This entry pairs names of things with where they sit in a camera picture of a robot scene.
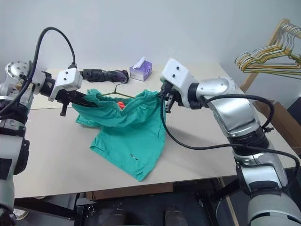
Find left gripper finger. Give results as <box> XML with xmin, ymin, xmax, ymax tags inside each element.
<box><xmin>71</xmin><ymin>97</ymin><xmax>100</xmax><ymax>108</ymax></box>
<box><xmin>75</xmin><ymin>91</ymin><xmax>91</xmax><ymax>101</ymax></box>

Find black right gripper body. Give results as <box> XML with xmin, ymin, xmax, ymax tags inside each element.
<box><xmin>159</xmin><ymin>80</ymin><xmax>182</xmax><ymax>113</ymax></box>

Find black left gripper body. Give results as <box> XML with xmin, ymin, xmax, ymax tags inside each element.
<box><xmin>55</xmin><ymin>89</ymin><xmax>81</xmax><ymax>116</ymax></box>

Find olive wire clothes hanger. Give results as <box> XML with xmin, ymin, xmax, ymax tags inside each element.
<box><xmin>100</xmin><ymin>81</ymin><xmax>137</xmax><ymax>99</ymax></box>

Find green shorts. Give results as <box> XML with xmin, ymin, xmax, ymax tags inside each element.
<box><xmin>71</xmin><ymin>88</ymin><xmax>167</xmax><ymax>182</ymax></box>

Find wooden hanger rack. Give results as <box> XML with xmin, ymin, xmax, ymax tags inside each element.
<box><xmin>241</xmin><ymin>18</ymin><xmax>301</xmax><ymax>94</ymax></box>

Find folded black purple umbrella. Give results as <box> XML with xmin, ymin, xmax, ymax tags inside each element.
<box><xmin>79</xmin><ymin>68</ymin><xmax>129</xmax><ymax>83</ymax></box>

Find purple tissue box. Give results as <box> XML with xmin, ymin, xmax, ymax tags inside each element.
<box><xmin>129</xmin><ymin>60</ymin><xmax>153</xmax><ymax>82</ymax></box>

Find white tissue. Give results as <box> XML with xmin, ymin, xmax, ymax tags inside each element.
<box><xmin>133</xmin><ymin>56</ymin><xmax>146</xmax><ymax>69</ymax></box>

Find flat brown cardboard sheet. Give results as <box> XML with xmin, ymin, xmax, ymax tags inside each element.
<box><xmin>86</xmin><ymin>182</ymin><xmax>174</xmax><ymax>201</ymax></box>

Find dark rounded shape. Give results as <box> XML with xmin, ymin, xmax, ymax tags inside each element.
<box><xmin>164</xmin><ymin>205</ymin><xmax>183</xmax><ymax>226</ymax></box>

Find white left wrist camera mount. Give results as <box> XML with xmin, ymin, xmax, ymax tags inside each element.
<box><xmin>48</xmin><ymin>68</ymin><xmax>83</xmax><ymax>102</ymax></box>

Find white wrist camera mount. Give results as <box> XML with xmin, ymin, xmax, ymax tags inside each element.
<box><xmin>159</xmin><ymin>58</ymin><xmax>200</xmax><ymax>108</ymax></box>
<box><xmin>48</xmin><ymin>68</ymin><xmax>83</xmax><ymax>102</ymax></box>

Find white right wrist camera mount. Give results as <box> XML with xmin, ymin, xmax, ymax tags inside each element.
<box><xmin>159</xmin><ymin>58</ymin><xmax>200</xmax><ymax>108</ymax></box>

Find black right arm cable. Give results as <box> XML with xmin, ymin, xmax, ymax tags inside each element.
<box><xmin>159</xmin><ymin>93</ymin><xmax>301</xmax><ymax>189</ymax></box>

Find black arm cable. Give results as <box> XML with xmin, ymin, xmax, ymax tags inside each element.
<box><xmin>0</xmin><ymin>27</ymin><xmax>77</xmax><ymax>118</ymax></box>
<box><xmin>159</xmin><ymin>93</ymin><xmax>301</xmax><ymax>189</ymax></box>

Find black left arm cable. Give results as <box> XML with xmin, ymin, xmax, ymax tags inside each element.
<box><xmin>0</xmin><ymin>27</ymin><xmax>77</xmax><ymax>118</ymax></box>

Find bundle of wire hangers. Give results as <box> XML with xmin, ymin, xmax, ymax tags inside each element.
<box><xmin>235</xmin><ymin>22</ymin><xmax>301</xmax><ymax>76</ymax></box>

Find black table frame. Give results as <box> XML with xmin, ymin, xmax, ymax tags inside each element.
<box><xmin>14</xmin><ymin>176</ymin><xmax>250</xmax><ymax>226</ymax></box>

